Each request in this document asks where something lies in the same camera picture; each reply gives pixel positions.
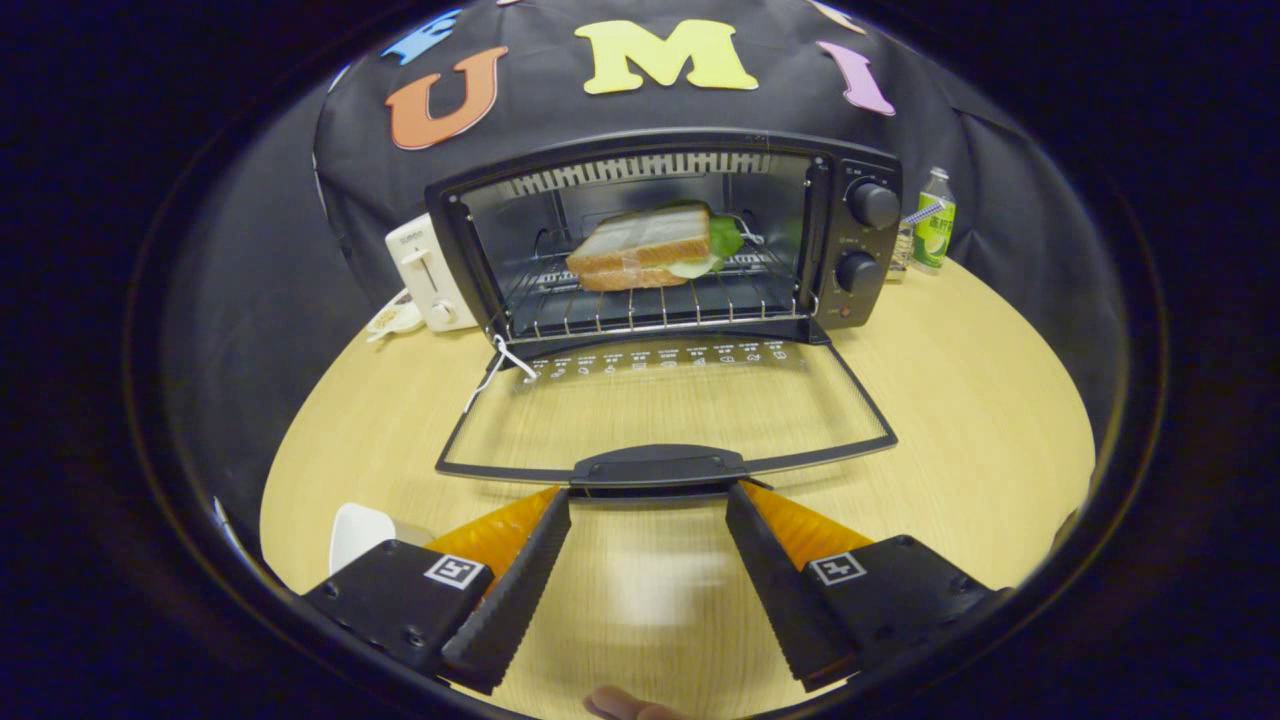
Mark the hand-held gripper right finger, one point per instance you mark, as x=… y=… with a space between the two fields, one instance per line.
x=790 y=610

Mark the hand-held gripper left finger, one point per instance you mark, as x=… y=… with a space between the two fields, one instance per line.
x=520 y=610

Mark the black toaster oven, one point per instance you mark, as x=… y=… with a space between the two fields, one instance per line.
x=870 y=258

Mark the toast sandwich with lettuce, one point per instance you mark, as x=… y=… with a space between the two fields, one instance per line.
x=630 y=245

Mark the white pop-up toaster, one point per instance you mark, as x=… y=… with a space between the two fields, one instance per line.
x=425 y=270

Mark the white plate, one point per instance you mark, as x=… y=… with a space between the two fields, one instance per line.
x=360 y=530

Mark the small dish with snacks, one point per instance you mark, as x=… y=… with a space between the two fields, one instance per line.
x=395 y=320

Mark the green label drink bottle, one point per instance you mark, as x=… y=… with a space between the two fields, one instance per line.
x=935 y=240

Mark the striped stick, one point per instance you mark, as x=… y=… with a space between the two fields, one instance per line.
x=925 y=212

